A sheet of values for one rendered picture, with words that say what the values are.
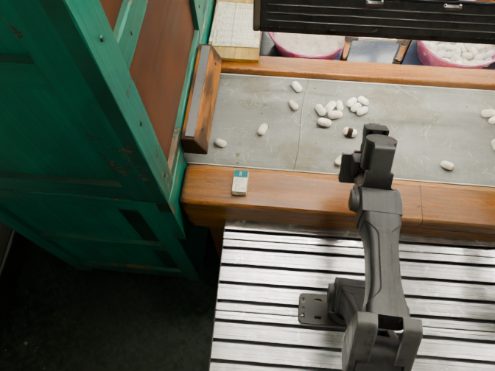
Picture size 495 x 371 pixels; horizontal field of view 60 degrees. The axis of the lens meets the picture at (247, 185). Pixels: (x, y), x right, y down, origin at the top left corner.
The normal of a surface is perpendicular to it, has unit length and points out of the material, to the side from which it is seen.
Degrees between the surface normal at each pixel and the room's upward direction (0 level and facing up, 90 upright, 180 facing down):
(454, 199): 0
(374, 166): 50
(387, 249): 13
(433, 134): 0
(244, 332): 0
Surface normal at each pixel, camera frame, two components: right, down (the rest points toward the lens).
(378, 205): 0.00, -0.61
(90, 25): 0.99, 0.08
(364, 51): -0.03, -0.42
